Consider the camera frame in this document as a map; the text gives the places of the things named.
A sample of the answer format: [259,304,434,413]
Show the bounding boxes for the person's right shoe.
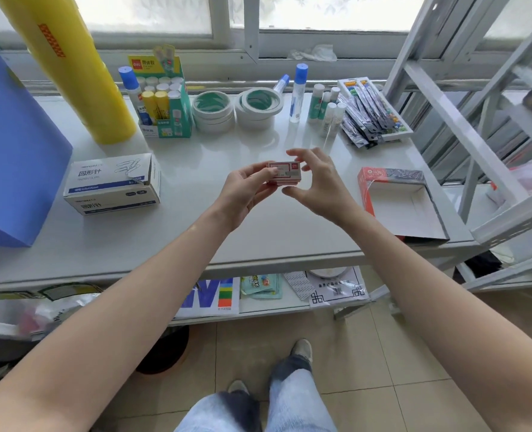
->
[291,338,313,363]

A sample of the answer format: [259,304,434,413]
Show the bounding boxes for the small red box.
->
[268,160,303,176]
[269,173,303,187]

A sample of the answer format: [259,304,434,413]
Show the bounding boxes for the person's right leg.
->
[265,355,339,432]

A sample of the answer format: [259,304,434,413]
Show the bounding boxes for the white dotted sheet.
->
[283,271,314,302]

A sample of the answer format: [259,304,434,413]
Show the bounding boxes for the person's left hand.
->
[211,161,279,234]

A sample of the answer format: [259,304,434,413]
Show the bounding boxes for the pink plastic bag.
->
[18,294,100,336]

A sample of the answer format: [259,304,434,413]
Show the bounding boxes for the white metal rack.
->
[382,0,532,293]

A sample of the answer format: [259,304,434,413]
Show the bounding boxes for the person's leg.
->
[174,391,262,432]
[265,355,339,432]

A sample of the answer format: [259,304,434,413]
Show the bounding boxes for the person's left leg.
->
[174,391,262,432]

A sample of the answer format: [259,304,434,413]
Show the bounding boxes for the white glue stick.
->
[322,101,338,138]
[331,102,348,140]

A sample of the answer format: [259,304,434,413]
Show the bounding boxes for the person's right hand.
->
[282,147,364,229]

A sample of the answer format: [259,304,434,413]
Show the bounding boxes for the crumpled clear plastic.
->
[287,43,338,62]

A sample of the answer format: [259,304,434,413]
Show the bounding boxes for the person's left forearm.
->
[0,211,235,432]

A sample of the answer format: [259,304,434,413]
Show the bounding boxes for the blue file box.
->
[0,24,73,250]

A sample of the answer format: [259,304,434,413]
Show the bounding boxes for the group of white capped glue sticks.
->
[136,75,186,138]

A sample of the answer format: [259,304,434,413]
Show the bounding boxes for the red large cardboard box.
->
[357,166,450,244]

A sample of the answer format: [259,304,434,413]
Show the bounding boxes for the white tray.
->
[336,76,414,142]

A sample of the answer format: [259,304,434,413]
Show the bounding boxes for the clear bag with patterned paper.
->
[305,266,370,309]

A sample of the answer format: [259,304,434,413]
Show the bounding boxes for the green glue display box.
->
[127,44,193,140]

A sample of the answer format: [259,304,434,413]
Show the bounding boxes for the white paper clip carton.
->
[63,152,162,217]

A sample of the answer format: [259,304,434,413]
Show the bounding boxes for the black trash bin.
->
[135,325,190,376]

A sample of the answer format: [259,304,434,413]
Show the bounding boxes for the blue white paper pack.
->
[174,277,241,319]

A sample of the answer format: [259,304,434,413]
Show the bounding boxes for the stack of black pen packets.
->
[340,81,404,150]

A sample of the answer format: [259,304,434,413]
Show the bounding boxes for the yellow film roll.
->
[0,0,137,145]

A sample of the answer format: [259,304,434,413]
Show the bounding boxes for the green label glue stick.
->
[318,91,332,127]
[307,83,326,124]

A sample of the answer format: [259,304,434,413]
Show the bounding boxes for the person's right forearm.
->
[342,209,532,432]

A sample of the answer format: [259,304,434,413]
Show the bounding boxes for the yellow glue stick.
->
[154,90,171,120]
[141,90,159,125]

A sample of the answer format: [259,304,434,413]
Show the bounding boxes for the stack of white tape rolls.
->
[191,90,235,133]
[234,87,285,130]

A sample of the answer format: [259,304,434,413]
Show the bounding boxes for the teal packets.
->
[240,274,283,300]

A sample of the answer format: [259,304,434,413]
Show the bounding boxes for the white window frame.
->
[0,0,429,93]

